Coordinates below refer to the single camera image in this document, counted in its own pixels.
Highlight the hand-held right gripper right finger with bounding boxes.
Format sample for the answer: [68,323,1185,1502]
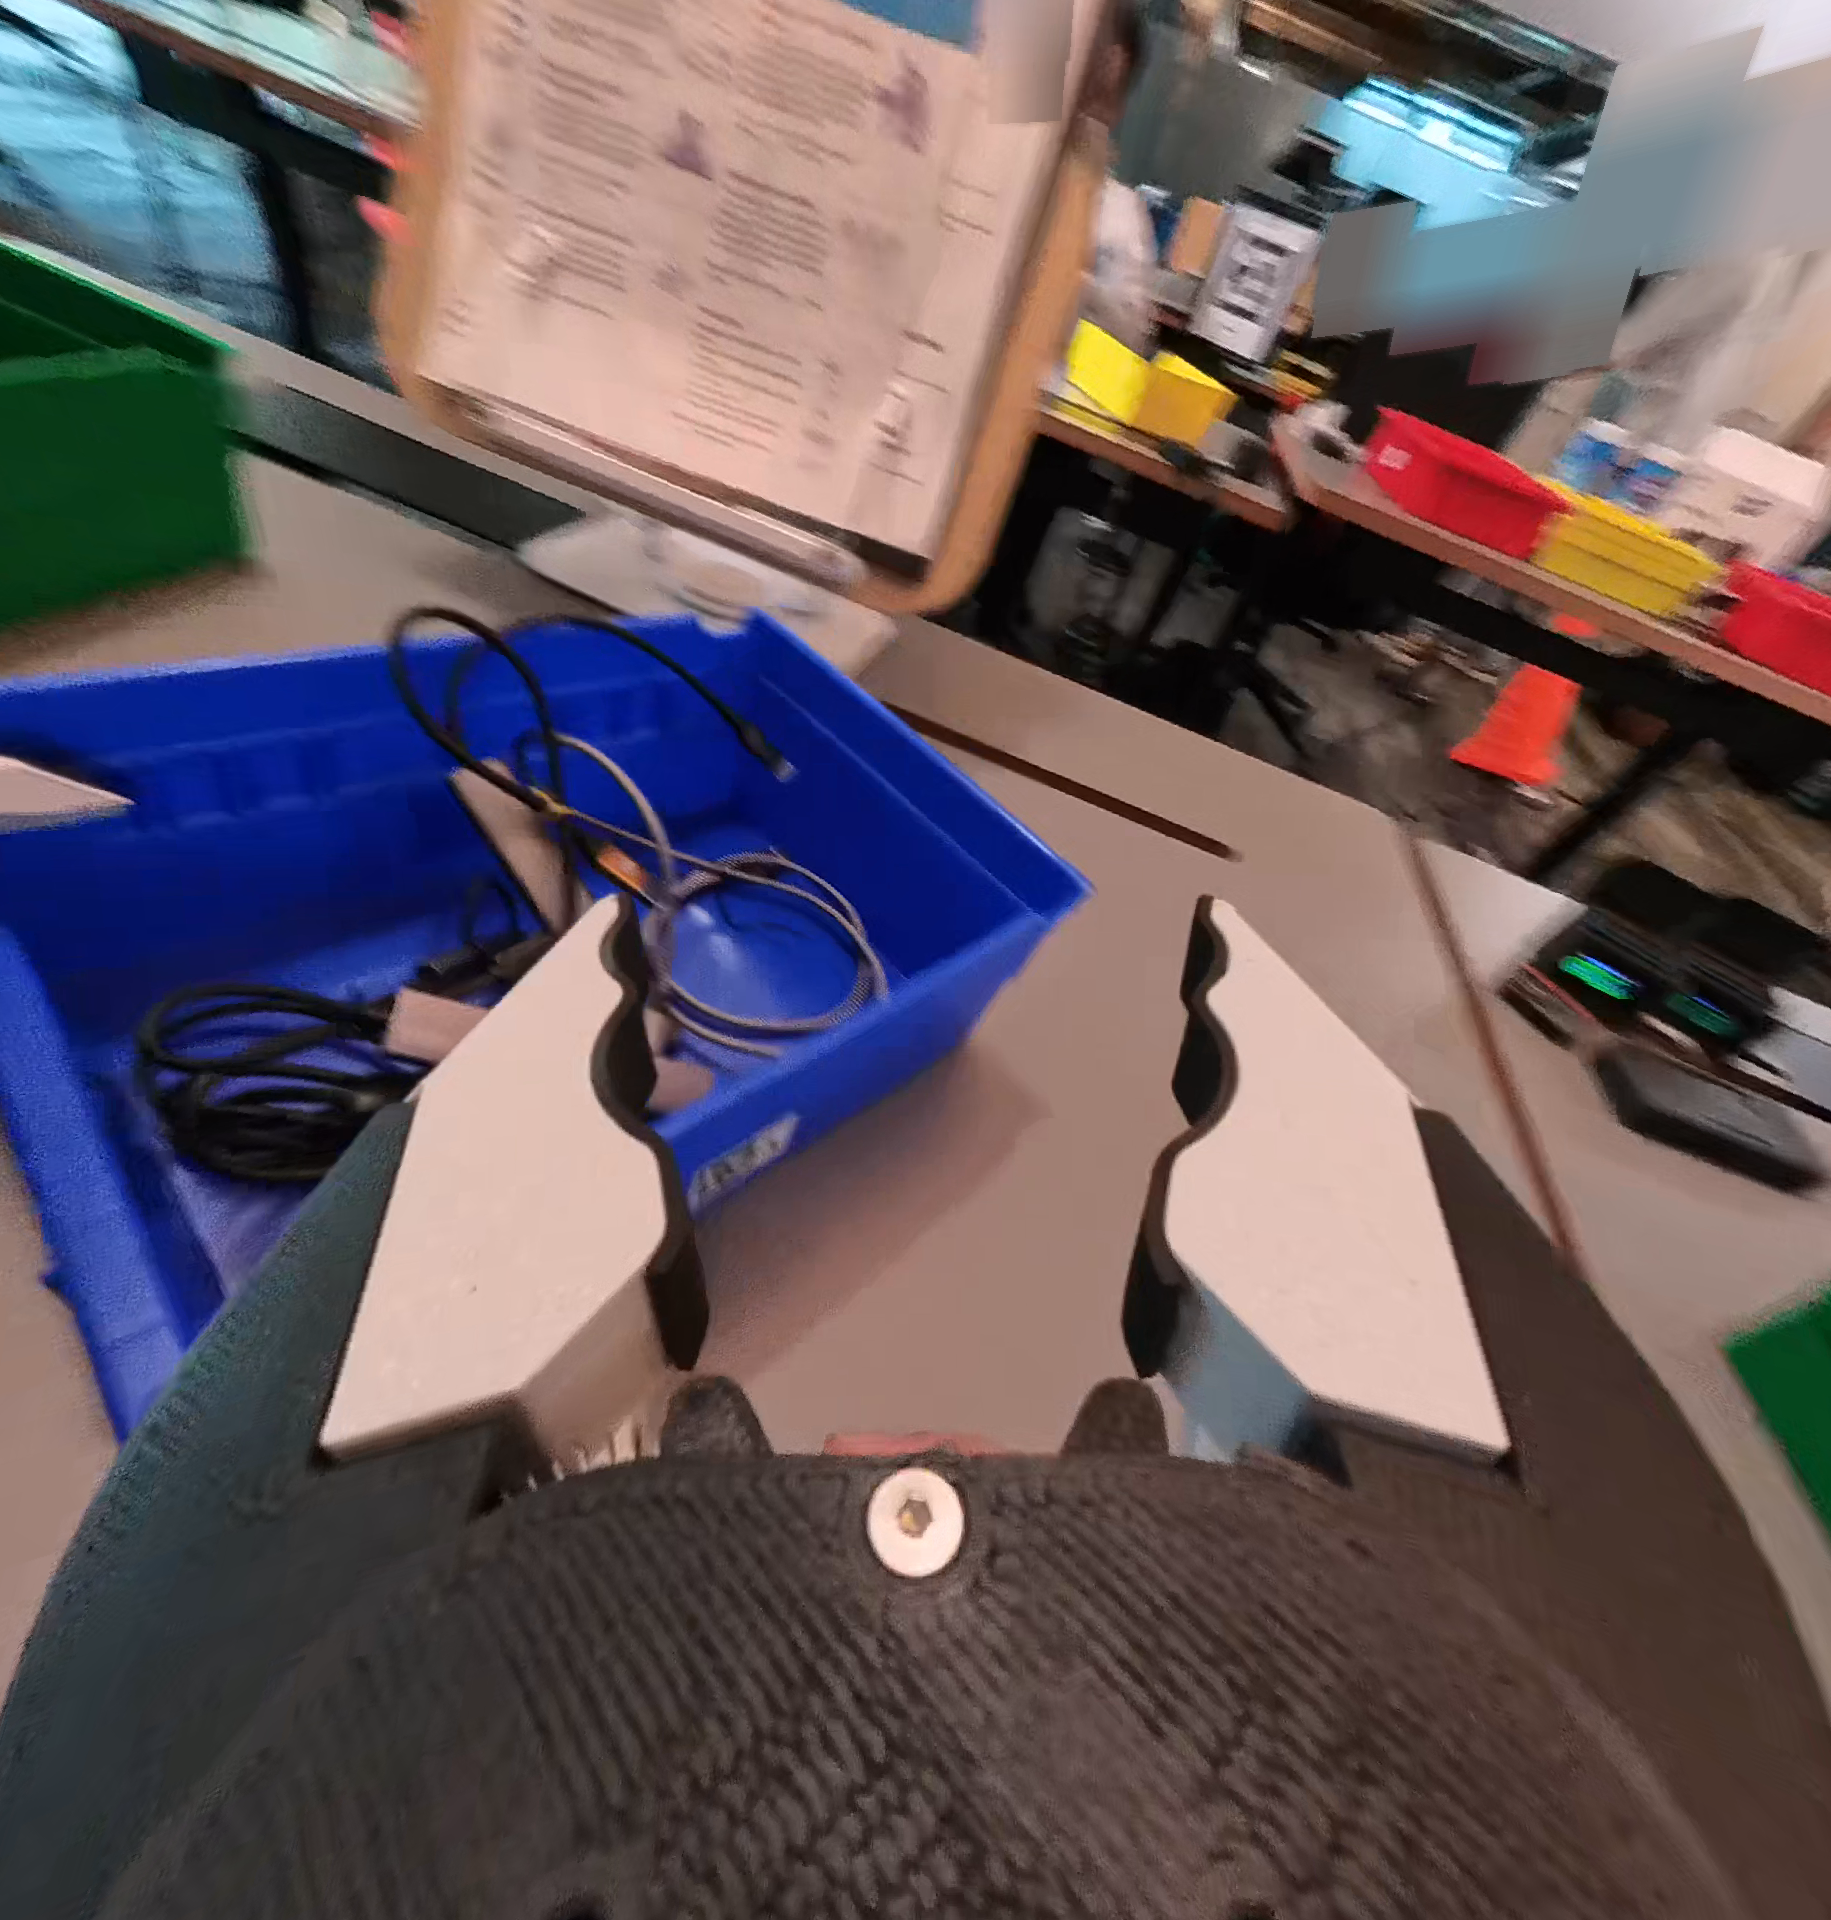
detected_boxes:
[1124,897,1515,1468]

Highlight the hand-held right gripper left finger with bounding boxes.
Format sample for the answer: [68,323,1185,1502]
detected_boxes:
[318,893,715,1478]

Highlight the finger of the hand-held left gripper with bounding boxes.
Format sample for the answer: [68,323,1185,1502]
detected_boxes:
[0,754,140,837]

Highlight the green plastic bin with divider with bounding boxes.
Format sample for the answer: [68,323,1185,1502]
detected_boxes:
[1726,1267,1831,1613]

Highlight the black electronic device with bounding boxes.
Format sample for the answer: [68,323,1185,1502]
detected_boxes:
[1499,862,1831,1195]

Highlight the blue plastic bin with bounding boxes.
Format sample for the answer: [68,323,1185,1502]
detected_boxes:
[0,608,1093,1442]

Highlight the orange traffic cone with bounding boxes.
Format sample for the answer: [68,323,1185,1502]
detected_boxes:
[1451,661,1589,793]

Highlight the clear stand base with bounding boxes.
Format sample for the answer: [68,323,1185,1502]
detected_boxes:
[523,507,891,670]

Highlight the long background work table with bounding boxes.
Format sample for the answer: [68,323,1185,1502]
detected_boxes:
[1271,408,1831,889]

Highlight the yellow plastic bin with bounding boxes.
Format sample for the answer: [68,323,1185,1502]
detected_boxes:
[1062,317,1240,450]
[1528,487,1732,617]

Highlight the red plastic bin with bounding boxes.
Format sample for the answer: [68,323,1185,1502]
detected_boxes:
[1715,565,1831,711]
[1364,408,1574,558]

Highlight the white cardboard box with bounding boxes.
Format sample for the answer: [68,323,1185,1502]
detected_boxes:
[1661,427,1831,572]

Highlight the wooden clipboard with paper sheet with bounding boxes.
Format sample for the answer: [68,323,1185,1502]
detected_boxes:
[374,0,1115,617]

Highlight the coiled black cable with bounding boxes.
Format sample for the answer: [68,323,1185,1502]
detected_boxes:
[140,982,414,1182]

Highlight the grey braided cable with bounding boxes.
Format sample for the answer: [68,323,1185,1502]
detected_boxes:
[639,853,891,1058]

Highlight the thin black looped cable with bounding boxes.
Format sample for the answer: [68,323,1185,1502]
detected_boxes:
[390,608,800,903]

